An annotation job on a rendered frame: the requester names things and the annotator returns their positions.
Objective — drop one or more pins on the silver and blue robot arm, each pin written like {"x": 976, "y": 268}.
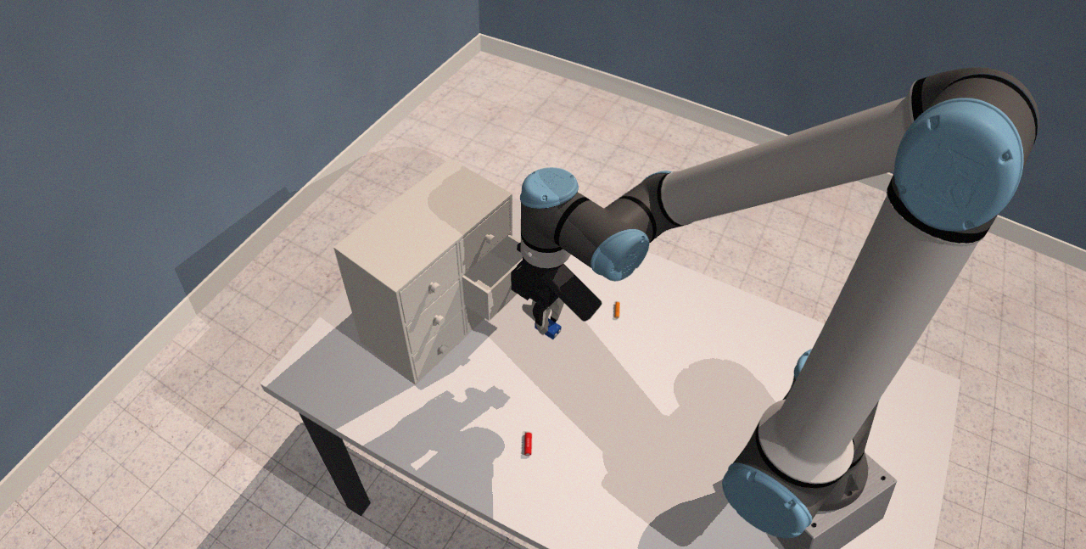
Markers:
{"x": 956, "y": 167}

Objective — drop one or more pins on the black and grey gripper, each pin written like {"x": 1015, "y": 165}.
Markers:
{"x": 525, "y": 281}

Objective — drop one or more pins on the beige chest of drawers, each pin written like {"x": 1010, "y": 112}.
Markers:
{"x": 402, "y": 240}

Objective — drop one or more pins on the blue nine-volt battery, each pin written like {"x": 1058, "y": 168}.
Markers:
{"x": 554, "y": 329}

